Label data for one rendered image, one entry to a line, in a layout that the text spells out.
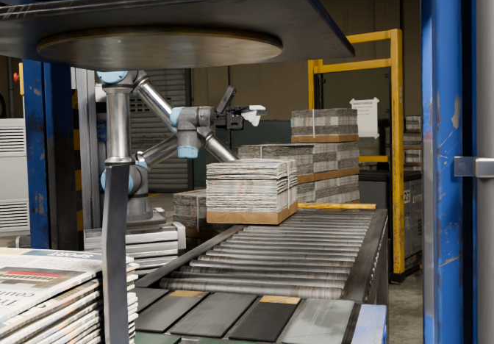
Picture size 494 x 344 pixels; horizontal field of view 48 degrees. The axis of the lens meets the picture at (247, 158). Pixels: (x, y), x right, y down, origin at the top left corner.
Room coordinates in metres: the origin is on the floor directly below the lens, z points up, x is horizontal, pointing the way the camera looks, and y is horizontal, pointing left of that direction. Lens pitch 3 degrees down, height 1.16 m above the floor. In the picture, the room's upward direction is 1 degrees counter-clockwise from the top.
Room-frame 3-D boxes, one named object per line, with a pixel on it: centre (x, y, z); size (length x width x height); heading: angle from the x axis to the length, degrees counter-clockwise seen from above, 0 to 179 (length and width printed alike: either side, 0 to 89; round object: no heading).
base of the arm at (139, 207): (2.26, 0.47, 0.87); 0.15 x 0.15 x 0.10
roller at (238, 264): (1.49, -0.05, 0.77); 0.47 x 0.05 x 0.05; 74
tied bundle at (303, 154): (3.43, -0.17, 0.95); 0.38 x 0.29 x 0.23; 52
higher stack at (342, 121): (3.90, -0.55, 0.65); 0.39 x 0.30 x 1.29; 52
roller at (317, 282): (1.37, -0.01, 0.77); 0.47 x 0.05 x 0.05; 74
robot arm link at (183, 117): (2.09, 0.22, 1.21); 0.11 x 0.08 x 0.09; 82
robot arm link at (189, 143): (2.11, 0.22, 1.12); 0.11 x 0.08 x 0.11; 172
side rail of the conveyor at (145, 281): (1.94, 0.08, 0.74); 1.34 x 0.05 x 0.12; 164
